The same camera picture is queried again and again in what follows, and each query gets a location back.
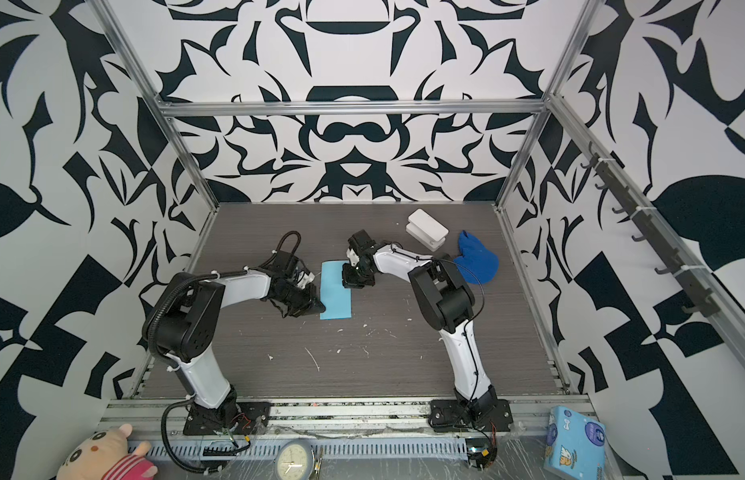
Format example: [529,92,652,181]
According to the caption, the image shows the black wall hook rack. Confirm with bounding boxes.
[582,142,722,318]

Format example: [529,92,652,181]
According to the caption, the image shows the white rectangular box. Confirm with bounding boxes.
[406,209,449,252]

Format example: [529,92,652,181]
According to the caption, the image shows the light blue paper sheet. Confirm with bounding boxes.
[320,260,352,320]

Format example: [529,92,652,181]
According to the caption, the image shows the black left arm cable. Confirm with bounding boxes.
[160,398,242,475]

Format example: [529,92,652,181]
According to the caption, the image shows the round analog clock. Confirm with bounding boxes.
[274,439,316,480]

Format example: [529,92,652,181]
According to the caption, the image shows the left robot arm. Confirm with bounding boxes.
[142,252,326,411]

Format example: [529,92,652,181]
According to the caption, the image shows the pink plush toy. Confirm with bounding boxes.
[56,424,158,480]

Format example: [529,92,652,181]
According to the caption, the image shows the blue cloth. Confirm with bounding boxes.
[454,230,500,285]

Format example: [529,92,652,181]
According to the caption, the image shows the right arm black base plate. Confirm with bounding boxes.
[428,399,514,433]

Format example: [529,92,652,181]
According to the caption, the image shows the blue tissue pack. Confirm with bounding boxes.
[544,406,607,480]

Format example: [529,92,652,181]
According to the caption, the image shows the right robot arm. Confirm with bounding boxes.
[342,230,498,420]

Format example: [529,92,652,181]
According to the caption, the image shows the small black electronics module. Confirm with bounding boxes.
[466,438,498,470]

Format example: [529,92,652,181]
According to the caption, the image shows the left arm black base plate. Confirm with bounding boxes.
[182,401,272,436]

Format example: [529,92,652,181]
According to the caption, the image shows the white slotted cable duct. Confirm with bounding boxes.
[127,436,470,462]

